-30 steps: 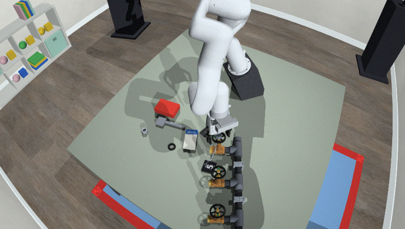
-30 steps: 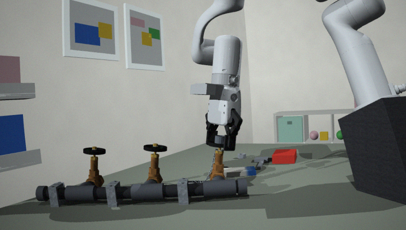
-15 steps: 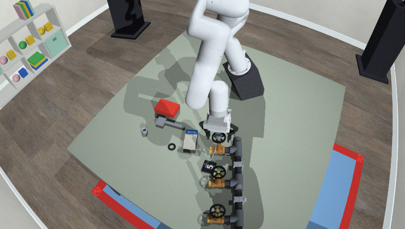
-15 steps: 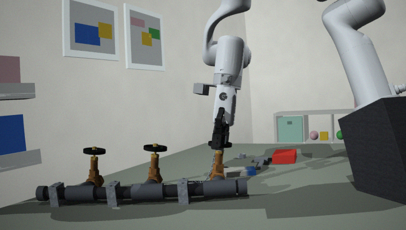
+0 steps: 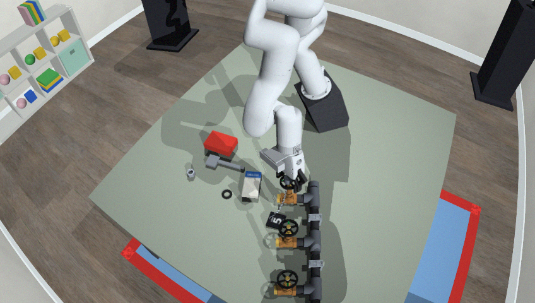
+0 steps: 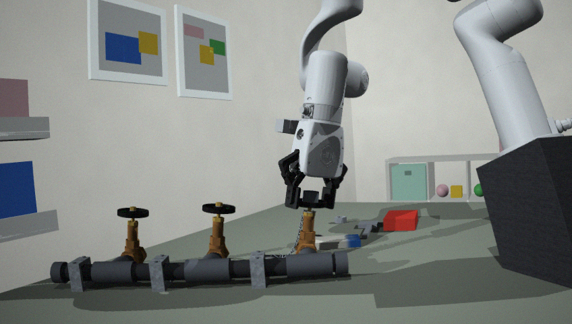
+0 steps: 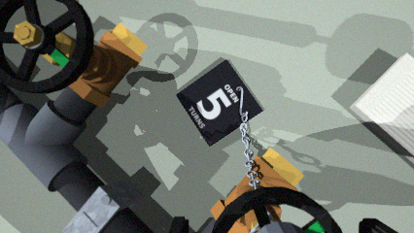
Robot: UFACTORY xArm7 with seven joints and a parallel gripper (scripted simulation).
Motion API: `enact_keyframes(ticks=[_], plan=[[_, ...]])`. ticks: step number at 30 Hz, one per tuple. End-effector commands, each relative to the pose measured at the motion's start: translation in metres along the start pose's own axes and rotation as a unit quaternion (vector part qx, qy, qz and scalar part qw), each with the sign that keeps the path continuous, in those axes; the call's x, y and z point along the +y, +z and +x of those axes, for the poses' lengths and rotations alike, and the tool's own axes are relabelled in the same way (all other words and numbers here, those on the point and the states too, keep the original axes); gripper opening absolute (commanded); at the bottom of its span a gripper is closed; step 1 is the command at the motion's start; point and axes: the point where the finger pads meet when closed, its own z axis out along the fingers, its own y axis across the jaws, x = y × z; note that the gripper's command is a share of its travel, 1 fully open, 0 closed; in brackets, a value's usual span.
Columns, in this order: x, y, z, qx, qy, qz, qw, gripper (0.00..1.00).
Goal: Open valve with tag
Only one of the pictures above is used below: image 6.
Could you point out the grey cylinder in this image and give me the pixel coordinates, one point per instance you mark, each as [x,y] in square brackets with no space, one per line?
[310,196]

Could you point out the red block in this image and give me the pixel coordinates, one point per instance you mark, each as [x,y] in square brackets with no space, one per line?
[400,220]

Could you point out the dark grey pipe manifold with clamps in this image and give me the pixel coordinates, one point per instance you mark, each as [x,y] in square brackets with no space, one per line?
[215,266]

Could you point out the black tag with metal chain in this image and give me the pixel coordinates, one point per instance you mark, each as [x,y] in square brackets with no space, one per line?
[280,256]

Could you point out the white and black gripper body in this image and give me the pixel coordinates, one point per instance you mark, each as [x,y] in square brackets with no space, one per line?
[321,148]

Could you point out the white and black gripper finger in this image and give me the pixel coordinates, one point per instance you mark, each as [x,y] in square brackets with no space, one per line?
[293,191]
[329,192]

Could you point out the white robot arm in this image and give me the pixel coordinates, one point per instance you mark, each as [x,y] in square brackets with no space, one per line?
[481,27]

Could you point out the bag of cable ties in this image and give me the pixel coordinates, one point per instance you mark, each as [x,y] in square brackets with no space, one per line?
[344,241]

